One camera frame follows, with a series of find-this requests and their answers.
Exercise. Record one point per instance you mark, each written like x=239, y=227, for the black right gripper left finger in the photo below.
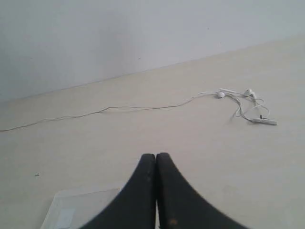
x=135, y=205

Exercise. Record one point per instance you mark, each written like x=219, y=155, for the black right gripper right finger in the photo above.
x=180, y=206

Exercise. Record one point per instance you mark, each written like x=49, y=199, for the white wired earphones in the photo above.
x=245, y=101

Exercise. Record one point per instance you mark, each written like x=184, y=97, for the clear plastic storage box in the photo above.
x=73, y=208

